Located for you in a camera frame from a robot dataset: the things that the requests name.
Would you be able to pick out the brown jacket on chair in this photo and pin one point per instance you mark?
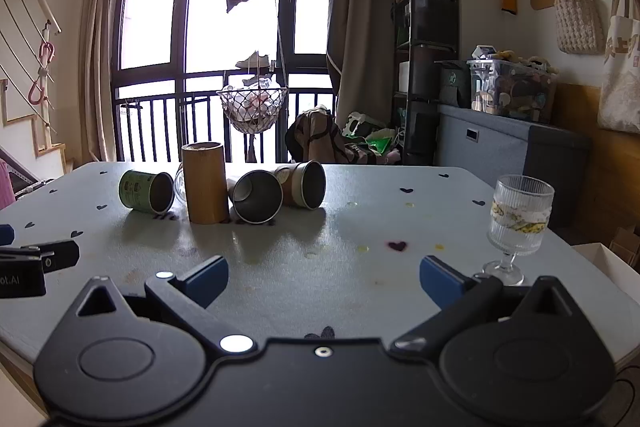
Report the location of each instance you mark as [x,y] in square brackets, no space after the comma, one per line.
[325,137]

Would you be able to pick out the bamboo cylinder cup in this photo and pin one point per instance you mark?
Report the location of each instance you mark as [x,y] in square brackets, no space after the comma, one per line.
[205,184]

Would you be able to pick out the white sneaker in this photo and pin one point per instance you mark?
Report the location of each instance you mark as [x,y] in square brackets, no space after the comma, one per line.
[252,59]

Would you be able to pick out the brown tin can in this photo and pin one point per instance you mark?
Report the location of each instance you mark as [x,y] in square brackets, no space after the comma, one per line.
[295,182]

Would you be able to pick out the pink hook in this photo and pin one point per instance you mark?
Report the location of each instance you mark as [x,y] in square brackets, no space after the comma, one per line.
[36,89]

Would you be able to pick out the clear plastic storage bin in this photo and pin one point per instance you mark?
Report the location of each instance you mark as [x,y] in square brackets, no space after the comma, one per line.
[512,92]

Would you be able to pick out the cardboard box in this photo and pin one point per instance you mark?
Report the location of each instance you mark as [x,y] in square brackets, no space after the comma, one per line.
[627,244]

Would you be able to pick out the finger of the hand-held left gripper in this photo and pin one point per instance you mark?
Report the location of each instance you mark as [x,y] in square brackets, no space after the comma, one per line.
[61,254]
[5,233]

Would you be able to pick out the grey storage bench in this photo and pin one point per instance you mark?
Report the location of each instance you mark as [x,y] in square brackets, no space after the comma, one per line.
[495,142]

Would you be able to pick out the stainless steel cup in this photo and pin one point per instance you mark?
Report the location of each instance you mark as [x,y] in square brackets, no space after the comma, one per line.
[256,199]

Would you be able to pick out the ribbed stemmed glass cup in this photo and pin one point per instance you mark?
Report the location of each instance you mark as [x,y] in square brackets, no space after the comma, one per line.
[520,227]

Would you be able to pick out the printed canvas tote bag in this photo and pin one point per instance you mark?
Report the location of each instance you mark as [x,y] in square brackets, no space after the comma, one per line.
[620,72]

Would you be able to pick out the small clear glass cup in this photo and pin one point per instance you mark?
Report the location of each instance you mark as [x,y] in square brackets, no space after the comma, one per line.
[179,187]

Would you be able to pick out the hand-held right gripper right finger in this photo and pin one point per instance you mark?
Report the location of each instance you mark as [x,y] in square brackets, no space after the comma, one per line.
[440,281]

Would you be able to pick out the green tin can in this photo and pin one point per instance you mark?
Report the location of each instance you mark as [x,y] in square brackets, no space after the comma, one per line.
[137,189]

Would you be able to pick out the dark green box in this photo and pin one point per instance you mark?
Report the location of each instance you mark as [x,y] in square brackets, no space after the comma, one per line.
[454,84]

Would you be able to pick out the white box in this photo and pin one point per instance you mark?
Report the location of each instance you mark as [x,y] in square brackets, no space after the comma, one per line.
[607,267]

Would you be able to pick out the black storage shelf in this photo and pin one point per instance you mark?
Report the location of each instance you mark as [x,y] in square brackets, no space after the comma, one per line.
[430,32]

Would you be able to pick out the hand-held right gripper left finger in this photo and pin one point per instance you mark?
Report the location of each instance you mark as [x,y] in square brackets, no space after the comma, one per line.
[207,278]

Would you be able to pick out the cream knitted tote bag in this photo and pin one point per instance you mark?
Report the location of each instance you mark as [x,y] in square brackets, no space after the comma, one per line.
[580,24]

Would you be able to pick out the green bag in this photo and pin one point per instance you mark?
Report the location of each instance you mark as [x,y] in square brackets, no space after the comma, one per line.
[381,142]

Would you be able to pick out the grey heart print tablecloth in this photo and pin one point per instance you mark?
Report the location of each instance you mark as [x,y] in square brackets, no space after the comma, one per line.
[325,252]

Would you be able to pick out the pink cloth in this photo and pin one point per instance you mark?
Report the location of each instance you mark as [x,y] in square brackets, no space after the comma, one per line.
[5,184]

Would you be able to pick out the beige curtain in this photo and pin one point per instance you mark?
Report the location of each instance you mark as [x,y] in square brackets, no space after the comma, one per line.
[97,57]
[357,32]

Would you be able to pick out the black balcony railing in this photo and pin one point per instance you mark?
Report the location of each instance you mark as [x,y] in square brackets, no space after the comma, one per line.
[160,127]

